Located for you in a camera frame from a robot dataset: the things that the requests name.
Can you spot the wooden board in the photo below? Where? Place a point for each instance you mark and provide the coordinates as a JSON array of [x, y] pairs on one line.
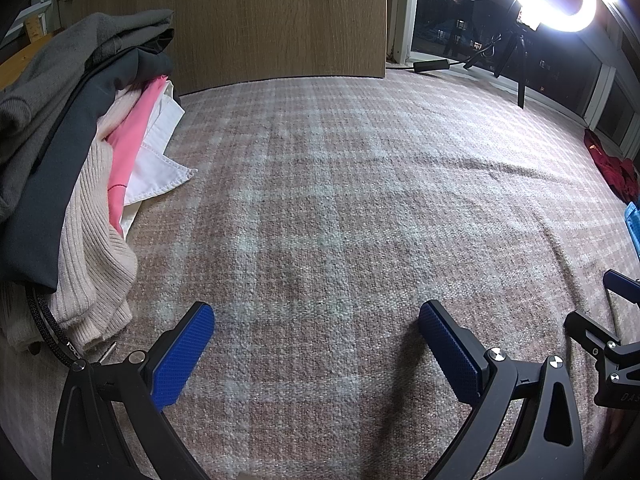
[[250, 20]]

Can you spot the dark red garment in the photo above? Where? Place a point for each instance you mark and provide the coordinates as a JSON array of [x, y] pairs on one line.
[[612, 170]]

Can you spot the white window frame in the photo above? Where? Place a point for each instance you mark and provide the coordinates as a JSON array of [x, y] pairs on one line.
[[402, 10]]

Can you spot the pink garment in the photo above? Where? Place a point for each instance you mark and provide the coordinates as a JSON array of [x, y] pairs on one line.
[[132, 135]]

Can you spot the black power adapter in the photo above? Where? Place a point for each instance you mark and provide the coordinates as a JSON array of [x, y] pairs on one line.
[[430, 65]]

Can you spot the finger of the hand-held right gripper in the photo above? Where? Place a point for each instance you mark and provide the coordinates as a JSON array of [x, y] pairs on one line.
[[622, 285], [592, 337]]

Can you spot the plaid blanket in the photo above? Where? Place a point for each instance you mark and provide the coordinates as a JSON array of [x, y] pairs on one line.
[[325, 185]]

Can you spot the wooden furniture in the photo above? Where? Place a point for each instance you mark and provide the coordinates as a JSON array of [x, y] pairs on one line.
[[32, 27]]

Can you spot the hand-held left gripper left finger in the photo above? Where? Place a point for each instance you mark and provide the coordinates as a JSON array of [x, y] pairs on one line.
[[182, 355]]

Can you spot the cream ribbed sweater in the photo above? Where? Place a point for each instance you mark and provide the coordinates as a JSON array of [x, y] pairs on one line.
[[85, 260]]

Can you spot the white garment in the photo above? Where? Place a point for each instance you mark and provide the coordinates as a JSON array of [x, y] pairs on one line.
[[155, 170]]

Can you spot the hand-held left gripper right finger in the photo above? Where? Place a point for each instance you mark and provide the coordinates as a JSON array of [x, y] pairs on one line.
[[450, 355]]

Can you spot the black tripod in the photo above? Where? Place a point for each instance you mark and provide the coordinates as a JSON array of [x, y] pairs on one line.
[[520, 70]]

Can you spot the blue garment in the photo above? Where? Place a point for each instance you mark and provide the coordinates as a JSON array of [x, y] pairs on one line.
[[634, 230]]

